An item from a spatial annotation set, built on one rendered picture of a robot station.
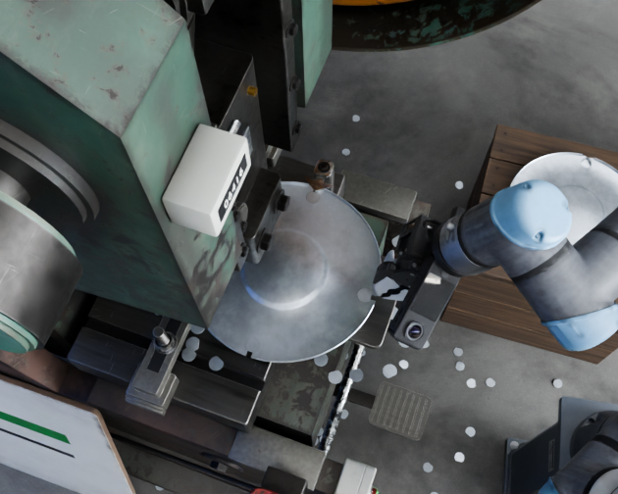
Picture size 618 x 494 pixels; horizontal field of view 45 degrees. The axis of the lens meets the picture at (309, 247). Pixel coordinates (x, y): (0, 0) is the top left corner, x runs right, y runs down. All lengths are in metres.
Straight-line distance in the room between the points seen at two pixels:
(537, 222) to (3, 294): 0.52
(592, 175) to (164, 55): 1.37
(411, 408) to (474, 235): 0.89
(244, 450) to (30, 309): 0.71
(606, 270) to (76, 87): 0.60
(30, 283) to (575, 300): 0.55
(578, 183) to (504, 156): 0.17
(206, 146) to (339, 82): 1.70
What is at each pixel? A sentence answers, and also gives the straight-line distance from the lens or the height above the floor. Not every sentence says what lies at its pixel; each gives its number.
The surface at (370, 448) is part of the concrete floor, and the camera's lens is 1.83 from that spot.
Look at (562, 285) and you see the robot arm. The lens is 0.83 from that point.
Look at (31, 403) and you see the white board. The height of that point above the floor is 0.53.
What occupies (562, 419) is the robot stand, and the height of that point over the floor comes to 0.45.
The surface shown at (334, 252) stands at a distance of 1.12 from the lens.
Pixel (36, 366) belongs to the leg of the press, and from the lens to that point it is 1.27.
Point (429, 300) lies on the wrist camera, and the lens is 0.93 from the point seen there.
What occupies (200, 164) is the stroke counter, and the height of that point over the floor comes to 1.34.
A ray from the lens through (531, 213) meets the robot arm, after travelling 0.79.
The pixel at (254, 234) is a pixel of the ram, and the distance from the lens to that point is 0.92.
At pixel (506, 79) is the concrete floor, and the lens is 2.32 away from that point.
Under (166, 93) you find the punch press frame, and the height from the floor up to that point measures 1.40.
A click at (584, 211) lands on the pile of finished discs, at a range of 1.70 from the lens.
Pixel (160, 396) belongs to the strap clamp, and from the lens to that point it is 1.12.
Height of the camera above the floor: 1.80
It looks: 66 degrees down
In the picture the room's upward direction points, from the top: 2 degrees counter-clockwise
